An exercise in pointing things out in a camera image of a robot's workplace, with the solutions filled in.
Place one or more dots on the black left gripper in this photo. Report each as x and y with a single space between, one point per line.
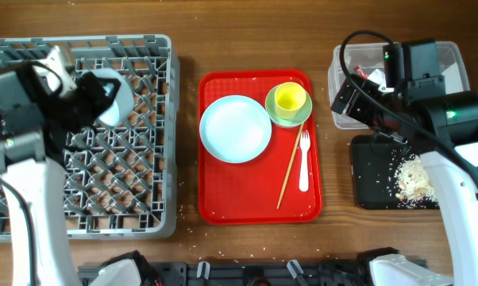
91 84

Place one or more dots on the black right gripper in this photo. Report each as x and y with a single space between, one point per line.
367 88

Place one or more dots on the white napkin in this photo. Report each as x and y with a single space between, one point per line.
378 77

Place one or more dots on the red snack wrapper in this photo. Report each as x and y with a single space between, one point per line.
360 72

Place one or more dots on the light blue small bowl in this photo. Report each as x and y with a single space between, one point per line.
123 102

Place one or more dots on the yellow plastic cup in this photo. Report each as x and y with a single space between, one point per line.
289 99

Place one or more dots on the light blue plate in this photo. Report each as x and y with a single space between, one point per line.
235 129

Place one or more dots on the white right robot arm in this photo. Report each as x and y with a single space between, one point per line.
414 107

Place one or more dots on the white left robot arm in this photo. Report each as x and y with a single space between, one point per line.
32 175

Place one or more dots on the black waste tray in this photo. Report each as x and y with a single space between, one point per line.
374 160

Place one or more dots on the grey dishwasher rack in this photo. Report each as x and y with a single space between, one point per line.
121 181

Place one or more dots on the white plastic fork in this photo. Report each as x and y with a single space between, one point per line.
304 145

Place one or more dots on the green bowl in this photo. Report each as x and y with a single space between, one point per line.
303 114

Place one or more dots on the clear plastic bin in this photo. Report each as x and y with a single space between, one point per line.
369 58

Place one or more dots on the rice food scraps pile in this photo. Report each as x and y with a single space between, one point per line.
413 188

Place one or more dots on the red plastic tray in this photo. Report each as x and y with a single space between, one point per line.
247 193

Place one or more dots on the wooden chopstick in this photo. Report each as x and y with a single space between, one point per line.
289 167

